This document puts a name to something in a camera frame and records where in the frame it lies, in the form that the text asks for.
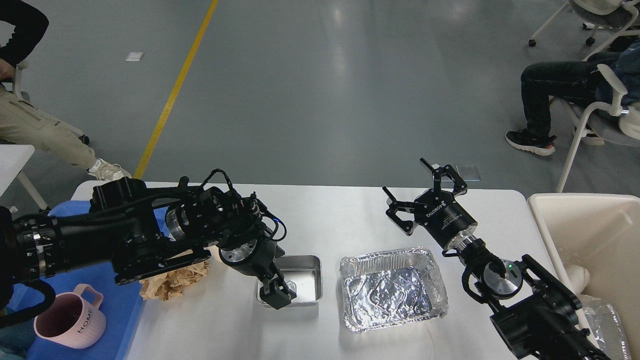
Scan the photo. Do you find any pink mug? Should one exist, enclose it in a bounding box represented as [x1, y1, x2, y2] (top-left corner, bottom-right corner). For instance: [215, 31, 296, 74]
[33, 284, 106, 349]

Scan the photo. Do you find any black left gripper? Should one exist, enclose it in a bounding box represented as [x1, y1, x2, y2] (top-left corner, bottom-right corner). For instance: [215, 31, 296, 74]
[218, 240, 297, 310]

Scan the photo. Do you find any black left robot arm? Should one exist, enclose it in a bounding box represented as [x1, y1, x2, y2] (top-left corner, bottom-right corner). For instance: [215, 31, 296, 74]
[0, 175, 297, 328]

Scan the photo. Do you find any steel rectangular container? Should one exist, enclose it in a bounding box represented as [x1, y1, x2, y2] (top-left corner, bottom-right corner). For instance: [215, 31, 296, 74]
[275, 254, 323, 309]

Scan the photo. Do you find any person in beige trousers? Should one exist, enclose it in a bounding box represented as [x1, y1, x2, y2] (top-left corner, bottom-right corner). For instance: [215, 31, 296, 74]
[0, 0, 131, 182]

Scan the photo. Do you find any white side table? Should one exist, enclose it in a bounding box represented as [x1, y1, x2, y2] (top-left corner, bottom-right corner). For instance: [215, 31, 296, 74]
[0, 144, 51, 211]

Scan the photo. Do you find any white office chair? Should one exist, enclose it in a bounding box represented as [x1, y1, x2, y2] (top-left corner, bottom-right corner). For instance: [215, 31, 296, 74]
[550, 64, 639, 193]

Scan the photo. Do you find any aluminium foil tray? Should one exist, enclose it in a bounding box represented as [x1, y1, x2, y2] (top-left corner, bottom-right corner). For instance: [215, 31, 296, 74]
[339, 246, 449, 333]

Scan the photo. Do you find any crumpled brown paper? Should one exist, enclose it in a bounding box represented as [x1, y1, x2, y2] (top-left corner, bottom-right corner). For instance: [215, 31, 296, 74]
[139, 260, 210, 301]

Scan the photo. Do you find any blue plastic tray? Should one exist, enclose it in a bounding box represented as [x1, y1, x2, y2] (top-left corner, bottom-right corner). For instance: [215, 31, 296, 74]
[26, 201, 143, 360]

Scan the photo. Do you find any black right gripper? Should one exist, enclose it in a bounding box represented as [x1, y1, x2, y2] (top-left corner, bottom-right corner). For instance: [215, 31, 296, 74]
[382, 157, 478, 251]

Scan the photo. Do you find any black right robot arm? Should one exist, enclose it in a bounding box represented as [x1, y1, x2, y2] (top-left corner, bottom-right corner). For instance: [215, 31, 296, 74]
[382, 158, 608, 360]

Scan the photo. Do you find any beige plastic bin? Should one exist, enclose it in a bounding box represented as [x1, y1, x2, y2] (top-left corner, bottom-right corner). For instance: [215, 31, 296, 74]
[527, 193, 640, 360]

